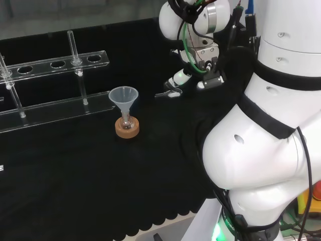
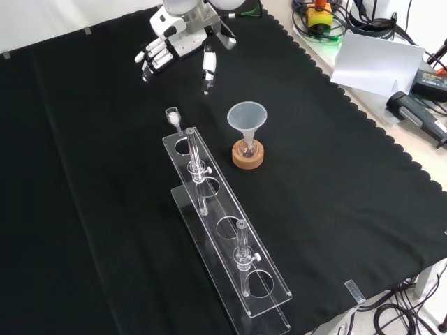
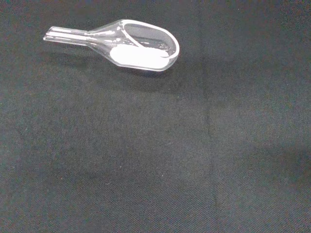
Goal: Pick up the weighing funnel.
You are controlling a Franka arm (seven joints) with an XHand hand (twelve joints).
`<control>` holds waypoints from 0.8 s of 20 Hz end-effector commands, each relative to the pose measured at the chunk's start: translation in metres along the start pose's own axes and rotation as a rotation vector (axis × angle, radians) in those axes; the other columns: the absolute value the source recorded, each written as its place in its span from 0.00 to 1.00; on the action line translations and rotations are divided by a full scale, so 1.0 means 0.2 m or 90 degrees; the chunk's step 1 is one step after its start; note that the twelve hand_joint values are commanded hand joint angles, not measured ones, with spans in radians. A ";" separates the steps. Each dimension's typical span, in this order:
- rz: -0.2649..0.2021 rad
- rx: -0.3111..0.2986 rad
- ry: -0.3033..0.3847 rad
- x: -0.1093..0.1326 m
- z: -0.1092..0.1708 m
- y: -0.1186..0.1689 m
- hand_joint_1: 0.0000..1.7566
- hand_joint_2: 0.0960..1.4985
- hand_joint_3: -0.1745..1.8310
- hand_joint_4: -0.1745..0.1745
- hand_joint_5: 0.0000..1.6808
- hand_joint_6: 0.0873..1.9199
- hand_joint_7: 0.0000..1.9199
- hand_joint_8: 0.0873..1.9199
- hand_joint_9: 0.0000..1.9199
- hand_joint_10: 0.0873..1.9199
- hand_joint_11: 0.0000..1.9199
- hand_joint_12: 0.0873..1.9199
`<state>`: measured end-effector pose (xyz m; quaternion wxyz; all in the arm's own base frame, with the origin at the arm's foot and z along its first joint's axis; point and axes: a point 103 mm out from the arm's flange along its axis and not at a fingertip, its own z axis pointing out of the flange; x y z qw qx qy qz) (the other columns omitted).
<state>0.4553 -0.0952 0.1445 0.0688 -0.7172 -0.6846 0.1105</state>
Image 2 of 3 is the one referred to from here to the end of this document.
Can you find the grey bench leg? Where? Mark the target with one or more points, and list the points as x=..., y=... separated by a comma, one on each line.
x=429, y=279

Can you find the glass round-bottom flask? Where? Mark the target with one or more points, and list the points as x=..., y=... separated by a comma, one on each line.
x=248, y=150

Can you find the black bench cloth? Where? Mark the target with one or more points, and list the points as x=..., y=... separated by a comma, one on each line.
x=104, y=174

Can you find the clear glass weighing funnel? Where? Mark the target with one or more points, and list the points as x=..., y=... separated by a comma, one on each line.
x=172, y=117

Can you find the yellow stop button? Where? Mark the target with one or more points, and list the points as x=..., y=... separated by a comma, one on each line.
x=319, y=19

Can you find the clear tape strip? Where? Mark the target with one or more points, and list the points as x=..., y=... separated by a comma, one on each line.
x=355, y=291

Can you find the clear plastic funnel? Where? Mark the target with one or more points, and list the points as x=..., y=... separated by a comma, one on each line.
x=246, y=118

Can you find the black power adapter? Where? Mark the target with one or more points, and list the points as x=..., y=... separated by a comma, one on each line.
x=431, y=82

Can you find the black grey handheld device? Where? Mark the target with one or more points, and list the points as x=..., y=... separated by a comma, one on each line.
x=412, y=111

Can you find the pale board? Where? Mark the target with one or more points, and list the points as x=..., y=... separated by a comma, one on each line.
x=377, y=63

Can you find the clear acrylic funnel stand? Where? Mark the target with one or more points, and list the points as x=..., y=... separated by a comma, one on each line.
x=223, y=206

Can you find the black tripod leg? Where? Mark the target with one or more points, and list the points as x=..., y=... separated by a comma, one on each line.
x=438, y=52

